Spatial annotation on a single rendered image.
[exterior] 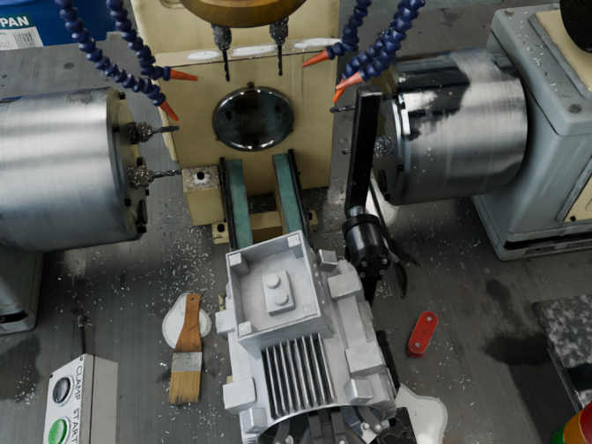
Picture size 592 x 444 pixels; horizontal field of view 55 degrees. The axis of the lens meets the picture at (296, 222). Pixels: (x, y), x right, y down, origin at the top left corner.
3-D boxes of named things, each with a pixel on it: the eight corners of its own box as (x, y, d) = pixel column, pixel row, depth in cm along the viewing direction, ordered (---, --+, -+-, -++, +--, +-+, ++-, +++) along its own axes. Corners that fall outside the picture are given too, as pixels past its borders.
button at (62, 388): (64, 384, 69) (51, 381, 68) (80, 375, 68) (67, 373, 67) (62, 409, 67) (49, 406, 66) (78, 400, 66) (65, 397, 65)
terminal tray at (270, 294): (242, 281, 77) (223, 254, 71) (317, 257, 75) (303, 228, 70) (255, 364, 69) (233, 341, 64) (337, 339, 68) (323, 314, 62)
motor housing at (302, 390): (252, 334, 89) (203, 277, 74) (367, 299, 87) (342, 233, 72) (271, 466, 77) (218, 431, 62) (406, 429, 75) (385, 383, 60)
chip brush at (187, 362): (180, 295, 105) (180, 293, 104) (207, 295, 105) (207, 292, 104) (167, 405, 92) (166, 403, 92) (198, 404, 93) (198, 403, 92)
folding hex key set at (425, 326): (422, 313, 103) (424, 307, 101) (439, 320, 102) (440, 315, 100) (403, 352, 98) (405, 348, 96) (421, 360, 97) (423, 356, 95)
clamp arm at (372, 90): (343, 208, 92) (355, 82, 72) (360, 205, 93) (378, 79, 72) (347, 225, 90) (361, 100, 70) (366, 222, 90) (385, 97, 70)
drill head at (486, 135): (318, 140, 113) (322, 31, 93) (514, 116, 117) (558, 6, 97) (345, 241, 98) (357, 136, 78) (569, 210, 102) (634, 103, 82)
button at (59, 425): (61, 425, 66) (48, 423, 65) (77, 417, 65) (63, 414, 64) (59, 452, 64) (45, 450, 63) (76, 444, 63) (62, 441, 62)
